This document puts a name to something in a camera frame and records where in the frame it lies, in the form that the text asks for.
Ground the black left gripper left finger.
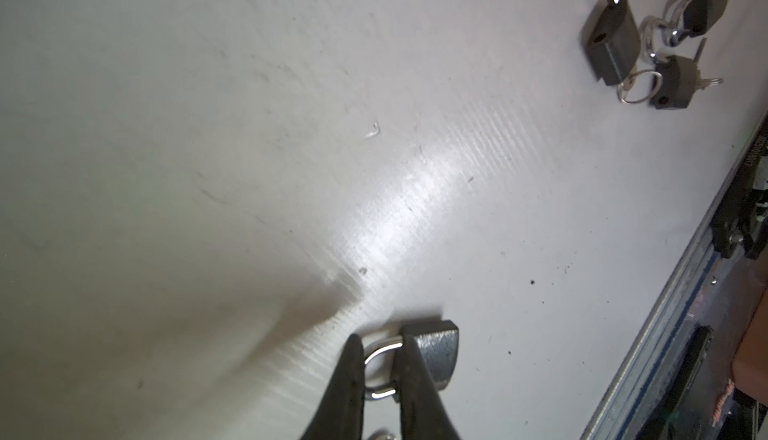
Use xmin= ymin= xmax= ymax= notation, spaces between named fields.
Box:
xmin=300 ymin=333 xmax=365 ymax=440

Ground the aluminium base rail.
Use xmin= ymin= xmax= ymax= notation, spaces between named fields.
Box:
xmin=581 ymin=121 xmax=767 ymax=439

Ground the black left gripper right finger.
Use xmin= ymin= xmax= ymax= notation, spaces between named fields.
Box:
xmin=393 ymin=336 xmax=460 ymax=440

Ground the black padlock with ring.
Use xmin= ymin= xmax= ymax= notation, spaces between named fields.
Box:
xmin=364 ymin=320 xmax=460 ymax=401

